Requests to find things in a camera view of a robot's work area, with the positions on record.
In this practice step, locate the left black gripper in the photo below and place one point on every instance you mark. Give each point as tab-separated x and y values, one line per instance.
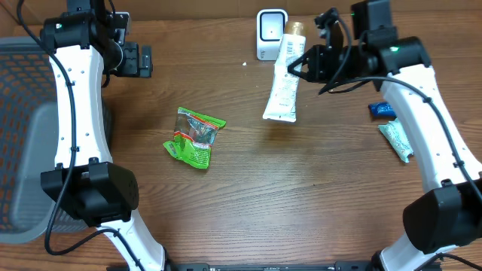
132	68

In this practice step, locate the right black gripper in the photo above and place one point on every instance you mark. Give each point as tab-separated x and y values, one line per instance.
315	71

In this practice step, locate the blue snack packet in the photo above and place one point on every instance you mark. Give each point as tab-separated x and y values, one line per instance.
381	109

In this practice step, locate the white barcode scanner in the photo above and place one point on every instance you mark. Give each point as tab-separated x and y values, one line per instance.
269	31

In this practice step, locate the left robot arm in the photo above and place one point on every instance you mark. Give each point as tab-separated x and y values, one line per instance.
86	46

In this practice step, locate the green snack packet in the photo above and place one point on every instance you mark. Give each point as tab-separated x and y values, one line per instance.
193	137

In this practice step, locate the grey plastic basket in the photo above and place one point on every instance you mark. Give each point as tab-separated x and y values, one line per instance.
29	138

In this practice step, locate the teal tissue packet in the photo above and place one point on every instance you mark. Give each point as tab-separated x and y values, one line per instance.
396	136

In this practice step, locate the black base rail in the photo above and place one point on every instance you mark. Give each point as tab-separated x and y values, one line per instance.
338	266

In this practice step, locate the white tube gold cap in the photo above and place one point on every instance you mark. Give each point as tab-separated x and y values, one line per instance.
281	105

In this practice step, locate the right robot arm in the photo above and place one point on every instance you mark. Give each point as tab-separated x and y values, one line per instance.
448	214

